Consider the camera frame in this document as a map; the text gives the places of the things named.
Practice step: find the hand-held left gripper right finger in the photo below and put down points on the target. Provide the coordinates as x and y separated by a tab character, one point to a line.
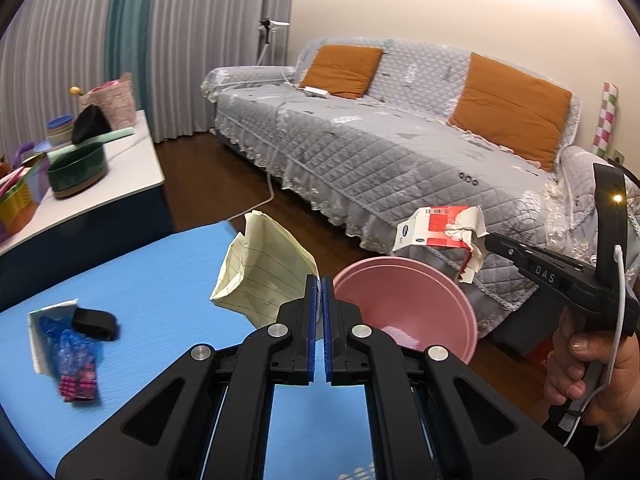
327	330

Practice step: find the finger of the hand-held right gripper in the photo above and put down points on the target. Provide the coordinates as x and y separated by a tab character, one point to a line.
507	251

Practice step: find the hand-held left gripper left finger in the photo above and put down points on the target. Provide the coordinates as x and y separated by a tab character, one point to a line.
313	330

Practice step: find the white foam net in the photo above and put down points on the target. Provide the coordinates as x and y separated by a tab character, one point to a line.
400	335

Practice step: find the torn red white carton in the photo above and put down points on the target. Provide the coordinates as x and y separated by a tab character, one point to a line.
435	222

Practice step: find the cream lined paper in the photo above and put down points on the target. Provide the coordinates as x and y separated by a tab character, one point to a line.
260	270

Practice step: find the pink plastic basin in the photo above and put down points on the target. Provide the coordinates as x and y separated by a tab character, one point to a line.
435	290

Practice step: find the person's right hand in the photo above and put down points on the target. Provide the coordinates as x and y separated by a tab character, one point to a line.
605	375

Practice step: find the red box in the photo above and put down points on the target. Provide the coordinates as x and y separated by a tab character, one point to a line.
540	355

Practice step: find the checked wrapping paper roll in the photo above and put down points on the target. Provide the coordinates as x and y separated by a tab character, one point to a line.
605	120

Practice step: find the orange cushion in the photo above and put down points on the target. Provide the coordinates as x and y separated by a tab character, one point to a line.
342	70
510	110

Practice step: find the grey quilted sofa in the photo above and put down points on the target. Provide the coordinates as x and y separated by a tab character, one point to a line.
375	160

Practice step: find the white power strip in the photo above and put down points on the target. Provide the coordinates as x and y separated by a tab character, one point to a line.
315	91

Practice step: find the pink dark patterned packet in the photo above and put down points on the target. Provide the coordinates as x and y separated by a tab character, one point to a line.
77	385

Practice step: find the blue pink wrapper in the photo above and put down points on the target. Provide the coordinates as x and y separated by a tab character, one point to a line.
70	346

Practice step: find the white top dark cabinet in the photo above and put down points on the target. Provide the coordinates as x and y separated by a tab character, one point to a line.
125	160

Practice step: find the white paper sheet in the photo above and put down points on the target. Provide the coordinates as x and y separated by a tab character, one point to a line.
37	340

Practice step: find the mint green tray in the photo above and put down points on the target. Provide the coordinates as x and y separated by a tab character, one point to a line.
107	137

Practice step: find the dark green round bowl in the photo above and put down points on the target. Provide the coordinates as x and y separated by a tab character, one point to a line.
75	174

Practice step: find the white floor lamp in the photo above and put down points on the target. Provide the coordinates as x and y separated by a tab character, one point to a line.
265	45

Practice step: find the black hat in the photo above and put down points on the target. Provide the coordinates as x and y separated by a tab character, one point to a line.
90	122

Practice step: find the grey teal curtain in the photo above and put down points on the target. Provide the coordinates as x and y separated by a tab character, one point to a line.
200	35

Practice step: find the stack of pastel bowls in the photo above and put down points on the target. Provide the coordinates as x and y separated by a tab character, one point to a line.
60	129

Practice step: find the colourful box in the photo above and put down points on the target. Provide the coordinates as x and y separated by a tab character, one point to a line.
15	205

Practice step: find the small yellow flower ornament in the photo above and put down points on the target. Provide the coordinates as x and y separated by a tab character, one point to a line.
75	91

